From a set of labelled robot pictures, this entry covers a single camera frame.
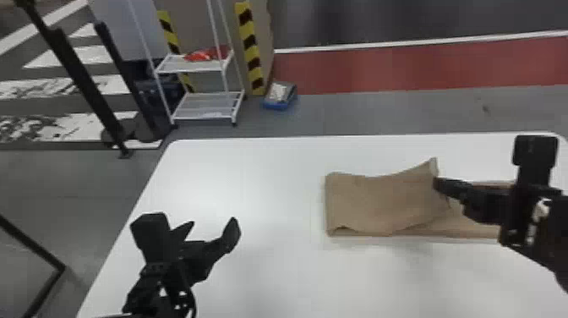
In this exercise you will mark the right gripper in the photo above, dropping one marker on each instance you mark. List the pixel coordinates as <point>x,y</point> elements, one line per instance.
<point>488,206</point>

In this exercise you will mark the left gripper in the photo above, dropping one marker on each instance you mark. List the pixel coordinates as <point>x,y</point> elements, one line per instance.
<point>193,259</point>

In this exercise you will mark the beige towel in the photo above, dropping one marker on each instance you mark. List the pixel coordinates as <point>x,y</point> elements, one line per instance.
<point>381,204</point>

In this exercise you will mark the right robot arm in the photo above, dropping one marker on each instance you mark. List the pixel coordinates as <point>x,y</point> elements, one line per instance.
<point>548,240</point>

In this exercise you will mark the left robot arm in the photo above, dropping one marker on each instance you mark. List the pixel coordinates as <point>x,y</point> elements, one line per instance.
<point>153,293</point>

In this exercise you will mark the blue basket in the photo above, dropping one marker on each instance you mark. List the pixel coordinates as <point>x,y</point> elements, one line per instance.
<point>279,95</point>

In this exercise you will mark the red snack packet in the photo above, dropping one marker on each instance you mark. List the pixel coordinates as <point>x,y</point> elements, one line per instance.
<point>203,55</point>

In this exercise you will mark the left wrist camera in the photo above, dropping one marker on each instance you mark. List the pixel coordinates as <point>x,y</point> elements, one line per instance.
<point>148,233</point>

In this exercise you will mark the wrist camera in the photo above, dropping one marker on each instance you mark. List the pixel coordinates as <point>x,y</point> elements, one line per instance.
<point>148,233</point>
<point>534,153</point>

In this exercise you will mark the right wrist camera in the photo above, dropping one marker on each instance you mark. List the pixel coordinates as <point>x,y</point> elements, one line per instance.
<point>534,153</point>

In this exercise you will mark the yellow black striped post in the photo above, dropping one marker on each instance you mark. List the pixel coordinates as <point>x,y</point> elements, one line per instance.
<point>250,49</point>
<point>171,37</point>

